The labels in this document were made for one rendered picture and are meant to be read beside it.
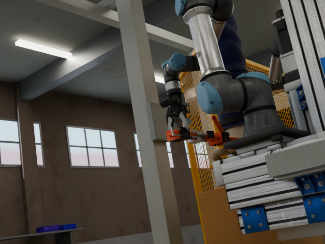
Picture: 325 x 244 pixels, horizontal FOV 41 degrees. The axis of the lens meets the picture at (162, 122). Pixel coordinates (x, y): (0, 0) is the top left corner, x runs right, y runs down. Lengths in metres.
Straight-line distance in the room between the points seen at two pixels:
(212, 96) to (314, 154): 0.40
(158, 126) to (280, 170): 2.11
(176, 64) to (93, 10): 2.85
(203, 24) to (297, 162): 0.63
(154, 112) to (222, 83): 1.89
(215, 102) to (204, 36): 0.27
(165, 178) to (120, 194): 6.39
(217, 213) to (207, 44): 0.97
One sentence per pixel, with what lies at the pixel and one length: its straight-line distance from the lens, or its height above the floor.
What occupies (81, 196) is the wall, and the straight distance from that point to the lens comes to 8.96.
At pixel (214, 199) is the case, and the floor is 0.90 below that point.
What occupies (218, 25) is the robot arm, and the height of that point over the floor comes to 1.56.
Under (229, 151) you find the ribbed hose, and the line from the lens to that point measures 2.36.
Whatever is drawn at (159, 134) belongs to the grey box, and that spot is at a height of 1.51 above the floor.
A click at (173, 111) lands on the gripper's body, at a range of 2.05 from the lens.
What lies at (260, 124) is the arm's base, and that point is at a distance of 1.52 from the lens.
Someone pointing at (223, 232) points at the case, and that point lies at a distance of 2.25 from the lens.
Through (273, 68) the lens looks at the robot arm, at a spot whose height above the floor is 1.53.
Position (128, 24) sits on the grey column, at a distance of 3.73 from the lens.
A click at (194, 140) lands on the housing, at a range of 2.10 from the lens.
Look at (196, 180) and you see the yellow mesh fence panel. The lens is 3.77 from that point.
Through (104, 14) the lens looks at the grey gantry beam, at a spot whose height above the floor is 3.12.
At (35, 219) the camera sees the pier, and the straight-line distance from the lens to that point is 8.14.
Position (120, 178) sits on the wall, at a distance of 9.82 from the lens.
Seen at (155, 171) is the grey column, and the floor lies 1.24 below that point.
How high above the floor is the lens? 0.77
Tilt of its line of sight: 14 degrees up
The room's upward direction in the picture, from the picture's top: 10 degrees counter-clockwise
